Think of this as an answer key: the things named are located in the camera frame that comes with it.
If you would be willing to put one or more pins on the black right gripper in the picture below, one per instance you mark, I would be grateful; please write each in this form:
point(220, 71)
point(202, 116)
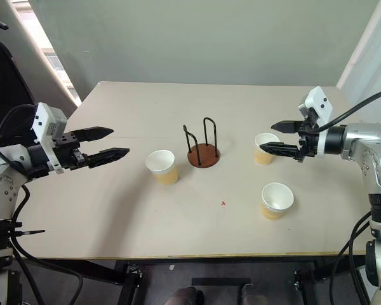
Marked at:
point(309, 139)

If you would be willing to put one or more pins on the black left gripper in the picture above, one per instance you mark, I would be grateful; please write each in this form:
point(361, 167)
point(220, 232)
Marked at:
point(66, 152)

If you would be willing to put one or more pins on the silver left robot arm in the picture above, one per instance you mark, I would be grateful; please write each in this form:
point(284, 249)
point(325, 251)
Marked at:
point(1, 190)

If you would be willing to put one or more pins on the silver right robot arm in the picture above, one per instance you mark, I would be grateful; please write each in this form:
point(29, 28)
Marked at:
point(371, 149)

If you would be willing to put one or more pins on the yellow white paper cup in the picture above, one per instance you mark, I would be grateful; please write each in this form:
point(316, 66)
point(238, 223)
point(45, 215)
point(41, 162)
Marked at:
point(262, 157)
point(277, 197)
point(160, 162)

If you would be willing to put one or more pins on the black chair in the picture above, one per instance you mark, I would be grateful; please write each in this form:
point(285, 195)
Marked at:
point(6, 79)

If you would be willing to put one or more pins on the dark brown rounded shape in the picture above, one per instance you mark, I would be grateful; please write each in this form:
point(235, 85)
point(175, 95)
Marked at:
point(184, 295)

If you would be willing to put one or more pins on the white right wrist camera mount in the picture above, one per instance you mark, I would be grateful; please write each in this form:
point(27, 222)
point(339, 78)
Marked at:
point(319, 101)

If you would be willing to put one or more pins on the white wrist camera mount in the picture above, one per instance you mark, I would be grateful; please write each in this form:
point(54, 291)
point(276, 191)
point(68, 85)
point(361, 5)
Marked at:
point(46, 119)
point(319, 101)

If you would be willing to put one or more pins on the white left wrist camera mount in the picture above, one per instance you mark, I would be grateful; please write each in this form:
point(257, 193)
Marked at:
point(46, 119)

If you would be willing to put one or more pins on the window with beige frame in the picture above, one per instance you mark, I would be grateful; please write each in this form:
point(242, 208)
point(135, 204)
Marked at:
point(55, 60)

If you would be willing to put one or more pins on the black metal table frame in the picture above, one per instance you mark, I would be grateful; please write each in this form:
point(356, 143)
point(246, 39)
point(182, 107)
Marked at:
point(131, 286)

